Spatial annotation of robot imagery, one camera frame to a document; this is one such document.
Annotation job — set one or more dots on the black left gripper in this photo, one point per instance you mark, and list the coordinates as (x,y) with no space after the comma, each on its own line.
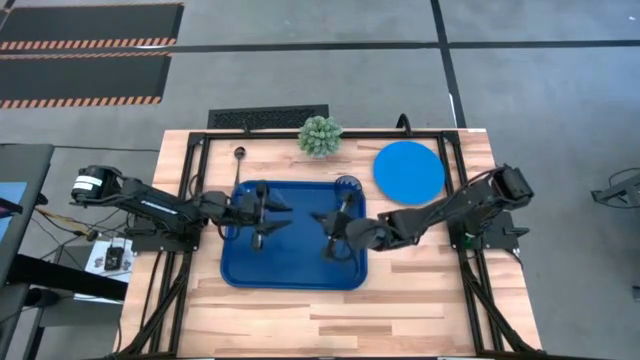
(235,209)

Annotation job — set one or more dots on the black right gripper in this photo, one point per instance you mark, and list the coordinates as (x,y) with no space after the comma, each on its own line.
(345,227)

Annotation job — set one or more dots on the blue translucent patterned cup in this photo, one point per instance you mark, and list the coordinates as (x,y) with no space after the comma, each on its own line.
(348,184)

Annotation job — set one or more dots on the dark metal spoon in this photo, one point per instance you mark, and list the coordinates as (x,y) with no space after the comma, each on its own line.
(239,152)

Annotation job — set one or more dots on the blue round plate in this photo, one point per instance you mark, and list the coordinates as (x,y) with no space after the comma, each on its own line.
(407,170)

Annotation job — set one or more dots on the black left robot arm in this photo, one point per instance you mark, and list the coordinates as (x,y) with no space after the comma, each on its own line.
(150,202)

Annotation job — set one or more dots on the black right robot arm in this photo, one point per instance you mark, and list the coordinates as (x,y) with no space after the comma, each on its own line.
(440,210)

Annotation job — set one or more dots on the blue plastic tray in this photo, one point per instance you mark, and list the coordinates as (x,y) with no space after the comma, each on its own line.
(295,265)

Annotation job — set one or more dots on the artificial green plant in pot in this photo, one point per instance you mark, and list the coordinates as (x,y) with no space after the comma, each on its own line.
(320,136)

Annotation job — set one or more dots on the black floor vent grille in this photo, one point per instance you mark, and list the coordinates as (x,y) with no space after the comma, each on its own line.
(260,117)

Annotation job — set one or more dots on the black handheld controller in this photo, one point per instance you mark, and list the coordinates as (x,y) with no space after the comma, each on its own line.
(114,258)

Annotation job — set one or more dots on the white paper sheet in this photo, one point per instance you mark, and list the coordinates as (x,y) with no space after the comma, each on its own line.
(95,265)

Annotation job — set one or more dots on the black hazard-striped floor mat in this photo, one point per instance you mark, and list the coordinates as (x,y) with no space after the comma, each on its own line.
(90,22)
(80,77)

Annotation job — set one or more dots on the black tripod stand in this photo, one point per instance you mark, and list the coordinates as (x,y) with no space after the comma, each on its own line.
(620,192)

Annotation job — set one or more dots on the black aluminium table frame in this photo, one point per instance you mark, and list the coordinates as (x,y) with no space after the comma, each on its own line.
(260,135)

